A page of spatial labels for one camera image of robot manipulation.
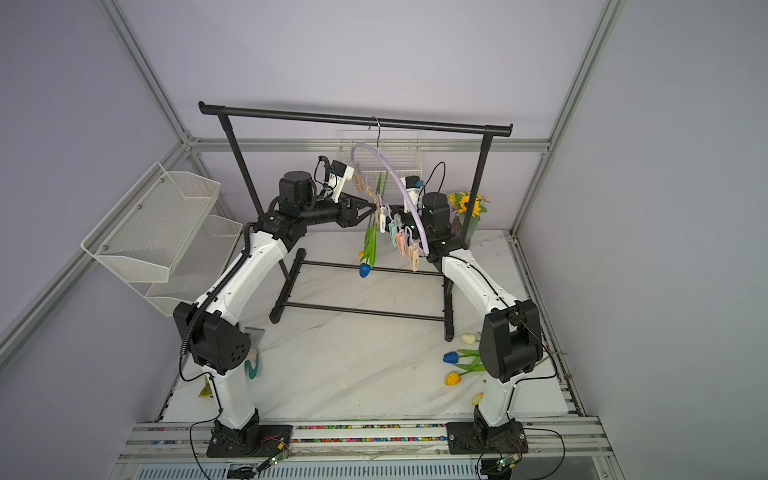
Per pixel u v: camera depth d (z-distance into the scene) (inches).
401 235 25.6
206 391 31.8
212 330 18.5
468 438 28.9
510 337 18.9
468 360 34.0
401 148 37.3
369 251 32.2
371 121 22.1
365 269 33.0
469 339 35.2
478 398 31.4
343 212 26.1
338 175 25.5
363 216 28.2
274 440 28.9
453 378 32.1
